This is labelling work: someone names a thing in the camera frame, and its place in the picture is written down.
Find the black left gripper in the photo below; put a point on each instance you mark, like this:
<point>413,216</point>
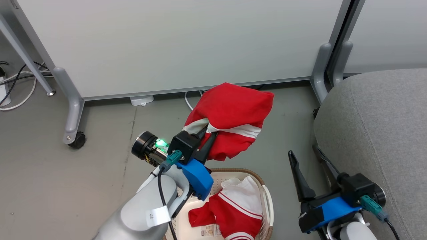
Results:
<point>183,143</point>

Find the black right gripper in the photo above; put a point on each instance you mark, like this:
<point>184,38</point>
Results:
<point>355,186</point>

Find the red garment with white stripes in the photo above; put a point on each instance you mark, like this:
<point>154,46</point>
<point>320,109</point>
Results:
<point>233,106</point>

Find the red and white garment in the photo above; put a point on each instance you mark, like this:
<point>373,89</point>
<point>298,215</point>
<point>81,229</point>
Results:
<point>237,213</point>

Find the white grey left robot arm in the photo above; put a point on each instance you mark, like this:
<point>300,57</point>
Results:
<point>133,216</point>

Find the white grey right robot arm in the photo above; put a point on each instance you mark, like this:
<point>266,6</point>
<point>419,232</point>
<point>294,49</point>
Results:
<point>355,232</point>

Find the cream perforated laundry basket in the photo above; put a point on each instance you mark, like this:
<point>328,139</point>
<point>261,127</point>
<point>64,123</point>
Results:
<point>268,203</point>

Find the printed paper basket label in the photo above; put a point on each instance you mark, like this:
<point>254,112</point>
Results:
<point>210,230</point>

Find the small white plastic floor box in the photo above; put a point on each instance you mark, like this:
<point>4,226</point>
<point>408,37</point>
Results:
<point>141,100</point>

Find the grey fabric sofa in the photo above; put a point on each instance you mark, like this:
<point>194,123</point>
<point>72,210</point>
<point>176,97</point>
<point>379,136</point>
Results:
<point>383,133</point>

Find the white paper tag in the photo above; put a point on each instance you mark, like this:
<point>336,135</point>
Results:
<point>158,216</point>

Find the large white partition panel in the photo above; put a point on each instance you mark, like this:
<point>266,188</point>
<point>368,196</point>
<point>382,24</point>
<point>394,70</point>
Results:
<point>183,43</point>

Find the grey partition leg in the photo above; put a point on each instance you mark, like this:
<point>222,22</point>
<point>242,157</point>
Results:
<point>71,106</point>
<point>320,73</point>
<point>342,63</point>

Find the black caster wheel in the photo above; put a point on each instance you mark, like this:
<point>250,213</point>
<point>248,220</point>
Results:
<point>78,140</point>

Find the slanted grey metal table leg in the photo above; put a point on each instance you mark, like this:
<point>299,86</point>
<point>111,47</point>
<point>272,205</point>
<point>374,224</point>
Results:
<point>23,53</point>

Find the white power strip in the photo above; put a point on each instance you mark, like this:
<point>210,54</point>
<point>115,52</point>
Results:
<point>4,91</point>

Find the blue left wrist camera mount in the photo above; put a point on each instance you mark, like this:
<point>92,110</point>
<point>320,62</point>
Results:
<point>196,176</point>

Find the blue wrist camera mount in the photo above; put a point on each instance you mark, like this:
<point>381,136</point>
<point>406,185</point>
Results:
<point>196,176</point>
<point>333,210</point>

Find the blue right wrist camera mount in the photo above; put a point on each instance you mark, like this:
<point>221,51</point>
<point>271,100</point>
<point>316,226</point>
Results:
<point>333,210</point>

